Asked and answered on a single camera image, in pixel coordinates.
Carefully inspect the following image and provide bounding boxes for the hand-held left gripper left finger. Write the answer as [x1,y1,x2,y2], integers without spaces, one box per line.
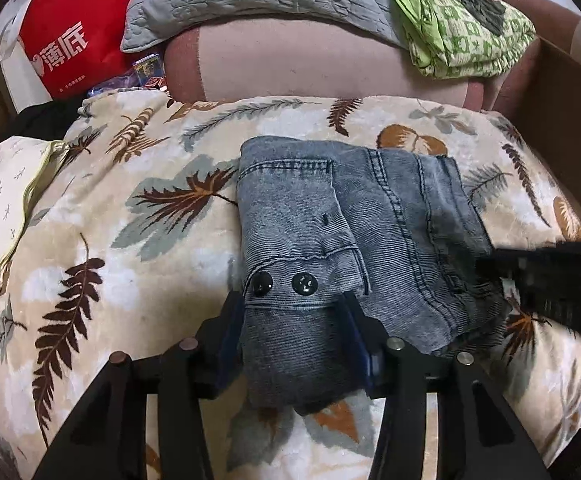
[33,290,247,480]

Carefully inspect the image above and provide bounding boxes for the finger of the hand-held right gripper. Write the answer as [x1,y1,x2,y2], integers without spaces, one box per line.
[475,245,524,283]

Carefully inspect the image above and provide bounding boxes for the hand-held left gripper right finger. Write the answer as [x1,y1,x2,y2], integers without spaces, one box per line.
[338,291,551,480]

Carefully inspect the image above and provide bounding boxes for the blue denim pants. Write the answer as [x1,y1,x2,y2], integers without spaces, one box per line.
[235,135,515,417]

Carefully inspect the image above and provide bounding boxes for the cream leaf printed blanket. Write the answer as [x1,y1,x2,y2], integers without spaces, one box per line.
[0,94,581,480]

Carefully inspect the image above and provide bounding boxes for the brown cardboard box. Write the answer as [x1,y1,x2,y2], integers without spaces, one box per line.
[501,35,581,243]

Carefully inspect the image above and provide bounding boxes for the green patterned cloth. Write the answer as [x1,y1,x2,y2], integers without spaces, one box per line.
[361,0,537,80]

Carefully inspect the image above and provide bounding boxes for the cream pillow with green trim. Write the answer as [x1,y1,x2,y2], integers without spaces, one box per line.
[0,137,72,322]

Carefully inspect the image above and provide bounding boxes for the pink and brown sofa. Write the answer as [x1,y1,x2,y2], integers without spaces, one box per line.
[163,0,581,112]

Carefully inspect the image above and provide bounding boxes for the colourful printed packet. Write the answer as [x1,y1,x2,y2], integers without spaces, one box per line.
[131,54,167,92]

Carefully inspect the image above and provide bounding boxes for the black cloth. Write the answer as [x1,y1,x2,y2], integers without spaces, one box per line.
[13,100,92,142]

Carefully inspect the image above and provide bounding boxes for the red and white shopping bag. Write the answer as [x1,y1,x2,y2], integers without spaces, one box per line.
[0,0,150,116]

